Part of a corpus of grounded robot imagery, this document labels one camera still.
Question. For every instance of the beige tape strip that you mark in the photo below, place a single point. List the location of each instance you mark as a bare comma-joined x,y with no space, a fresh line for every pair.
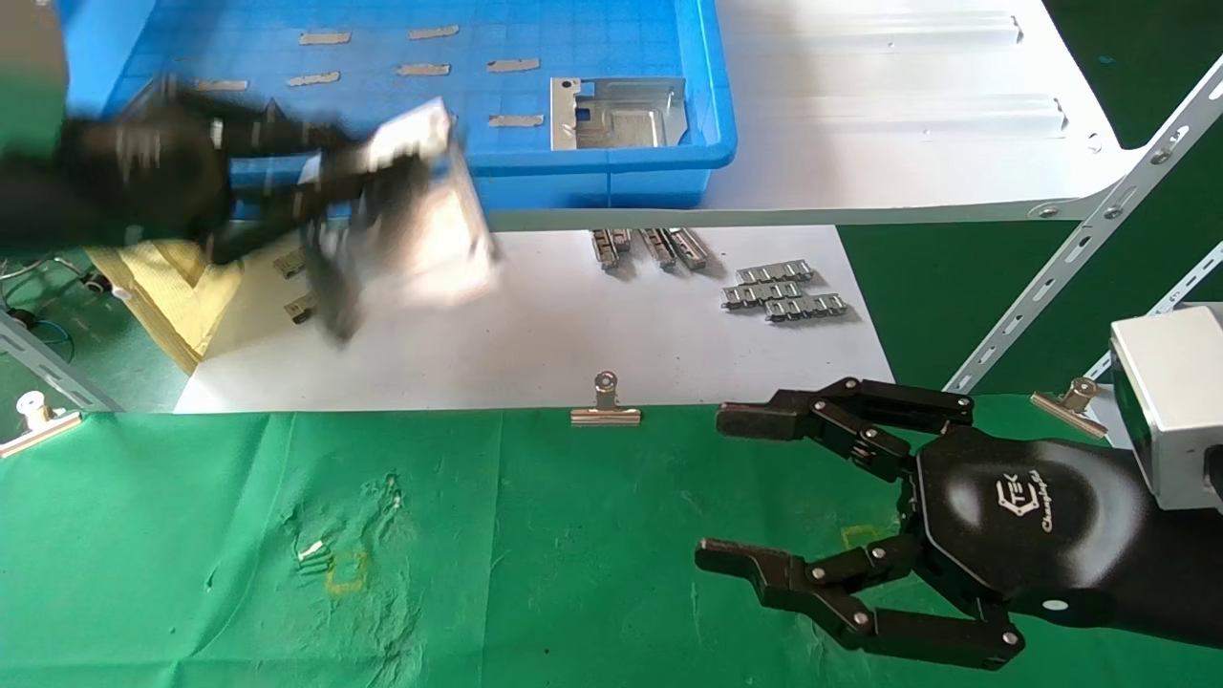
513,65
220,85
516,120
313,78
433,32
423,69
325,38

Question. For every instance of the white metal shelf board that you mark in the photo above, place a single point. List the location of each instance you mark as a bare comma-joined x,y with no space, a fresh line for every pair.
860,143

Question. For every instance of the silver binder clip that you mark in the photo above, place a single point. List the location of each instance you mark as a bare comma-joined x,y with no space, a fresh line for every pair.
605,415
1072,406
38,430

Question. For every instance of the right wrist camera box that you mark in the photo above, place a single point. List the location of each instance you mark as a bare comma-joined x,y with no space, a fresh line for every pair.
1170,401

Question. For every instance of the grey slotted angle bar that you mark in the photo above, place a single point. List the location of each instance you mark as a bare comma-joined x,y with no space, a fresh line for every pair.
57,368

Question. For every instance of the dark ribbed rail part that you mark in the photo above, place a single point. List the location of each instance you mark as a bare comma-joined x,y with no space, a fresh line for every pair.
301,308
289,263

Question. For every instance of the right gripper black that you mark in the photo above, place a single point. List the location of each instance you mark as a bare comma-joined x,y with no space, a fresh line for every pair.
1032,516

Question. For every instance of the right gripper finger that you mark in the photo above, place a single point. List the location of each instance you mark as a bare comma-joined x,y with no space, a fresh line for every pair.
745,569
755,419

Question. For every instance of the grey ribbed rail part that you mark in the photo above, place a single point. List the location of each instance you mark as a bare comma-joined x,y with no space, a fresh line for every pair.
807,308
774,272
760,294

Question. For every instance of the white slotted rack post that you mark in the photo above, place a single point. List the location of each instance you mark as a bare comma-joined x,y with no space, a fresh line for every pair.
1170,296
1080,244

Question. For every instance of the shiny metal rail part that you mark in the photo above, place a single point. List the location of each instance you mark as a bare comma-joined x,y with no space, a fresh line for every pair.
690,248
657,248
607,248

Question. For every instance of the blue plastic bin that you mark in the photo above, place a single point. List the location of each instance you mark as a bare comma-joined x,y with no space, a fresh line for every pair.
592,182

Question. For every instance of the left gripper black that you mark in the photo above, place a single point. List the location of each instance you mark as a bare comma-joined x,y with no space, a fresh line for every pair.
143,172

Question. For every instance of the green table cloth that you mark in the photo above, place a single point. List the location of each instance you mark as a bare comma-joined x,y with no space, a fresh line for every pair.
478,573

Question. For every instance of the white flat board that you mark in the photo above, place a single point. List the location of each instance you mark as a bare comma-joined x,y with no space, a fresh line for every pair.
525,334

